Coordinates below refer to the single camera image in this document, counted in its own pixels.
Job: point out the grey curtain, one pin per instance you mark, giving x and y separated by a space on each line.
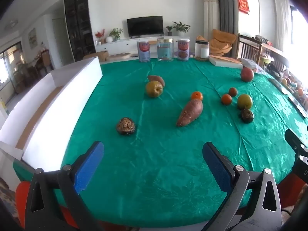
226 7

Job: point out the plastic jar with black lid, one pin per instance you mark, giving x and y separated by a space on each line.
201 49

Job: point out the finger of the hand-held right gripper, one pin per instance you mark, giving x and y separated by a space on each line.
294 138

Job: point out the flat white box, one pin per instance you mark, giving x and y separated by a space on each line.
225 62

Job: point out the red flower vase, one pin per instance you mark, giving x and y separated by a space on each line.
99 36

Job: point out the small mandarin orange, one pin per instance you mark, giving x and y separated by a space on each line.
233 91
226 99

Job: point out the green-brown apple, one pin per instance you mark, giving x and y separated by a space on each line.
154 89

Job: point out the round wooden stool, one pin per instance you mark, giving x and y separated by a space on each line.
118 57

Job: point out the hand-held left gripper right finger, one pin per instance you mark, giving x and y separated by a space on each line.
216 166

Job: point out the white cardboard tray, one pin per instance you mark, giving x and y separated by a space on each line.
60 115

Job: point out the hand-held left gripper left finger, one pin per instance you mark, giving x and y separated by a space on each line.
89 166

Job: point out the round ceiling lamp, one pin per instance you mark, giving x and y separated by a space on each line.
11 24

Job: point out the black television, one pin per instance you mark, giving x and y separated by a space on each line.
145 26

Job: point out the green tablecloth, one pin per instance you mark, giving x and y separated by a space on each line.
156 149

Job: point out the covered standing air conditioner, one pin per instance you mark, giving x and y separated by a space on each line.
211 16

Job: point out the large mandarin orange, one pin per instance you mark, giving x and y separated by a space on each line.
196 95

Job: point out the round white vase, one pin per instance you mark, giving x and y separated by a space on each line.
109 39

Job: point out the orange labelled tin can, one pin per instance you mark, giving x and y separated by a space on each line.
183 50

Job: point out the wooden chair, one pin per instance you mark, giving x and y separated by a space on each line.
247 47

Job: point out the bushy green potted plant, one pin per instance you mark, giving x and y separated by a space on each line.
116 33

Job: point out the orange red stool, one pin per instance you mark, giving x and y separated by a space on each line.
21 192

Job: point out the small sweet potato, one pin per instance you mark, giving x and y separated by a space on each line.
157 79

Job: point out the large sweet potato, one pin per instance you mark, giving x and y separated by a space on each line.
189 113

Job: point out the white television cabinet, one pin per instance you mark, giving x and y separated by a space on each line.
120 45

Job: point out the brown walnut-like fruit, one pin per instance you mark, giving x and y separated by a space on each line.
125 126

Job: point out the white door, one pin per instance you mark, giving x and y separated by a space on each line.
59 43

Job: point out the white packet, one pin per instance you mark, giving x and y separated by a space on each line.
250 63

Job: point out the framed wall picture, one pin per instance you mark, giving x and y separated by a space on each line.
32 37

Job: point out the cardboard box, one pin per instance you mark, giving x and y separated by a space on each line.
101 55

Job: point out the white curtain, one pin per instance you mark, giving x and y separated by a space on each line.
281 21

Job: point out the brown dried mushroom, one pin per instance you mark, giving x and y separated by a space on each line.
247 116

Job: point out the small potted plant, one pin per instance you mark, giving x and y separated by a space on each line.
169 30

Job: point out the grey labelled tin can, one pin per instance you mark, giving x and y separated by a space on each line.
143 51

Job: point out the red wall hanging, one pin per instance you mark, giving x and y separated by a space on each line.
243 4

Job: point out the leafy plant in white pot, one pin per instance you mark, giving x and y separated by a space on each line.
181 27

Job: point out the clear glass jar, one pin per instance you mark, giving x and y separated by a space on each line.
165 50

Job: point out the green apple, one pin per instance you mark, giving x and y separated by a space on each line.
244 101

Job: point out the dark display cabinet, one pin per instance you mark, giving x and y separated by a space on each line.
79 24

